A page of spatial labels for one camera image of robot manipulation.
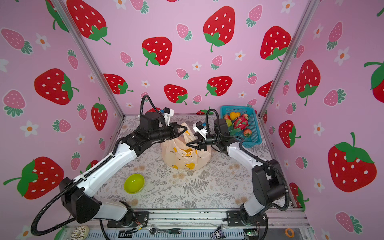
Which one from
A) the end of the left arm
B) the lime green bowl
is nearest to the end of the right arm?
the end of the left arm

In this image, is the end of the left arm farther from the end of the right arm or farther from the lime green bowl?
the lime green bowl

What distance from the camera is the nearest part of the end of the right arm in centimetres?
66
